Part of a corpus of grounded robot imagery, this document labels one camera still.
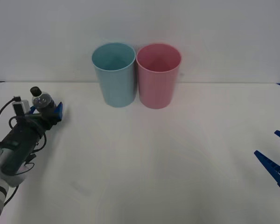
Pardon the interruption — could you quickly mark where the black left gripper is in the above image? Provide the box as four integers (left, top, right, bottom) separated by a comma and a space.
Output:
25, 101, 64, 134

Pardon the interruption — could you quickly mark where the small dark plastic bottle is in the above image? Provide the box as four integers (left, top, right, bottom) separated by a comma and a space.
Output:
29, 86, 58, 115

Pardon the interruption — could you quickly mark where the pale blue plastic bin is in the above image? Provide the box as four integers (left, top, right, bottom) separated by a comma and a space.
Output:
91, 42, 136, 108

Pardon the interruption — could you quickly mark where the pink plastic bin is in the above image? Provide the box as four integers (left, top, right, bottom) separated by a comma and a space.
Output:
135, 43, 182, 110

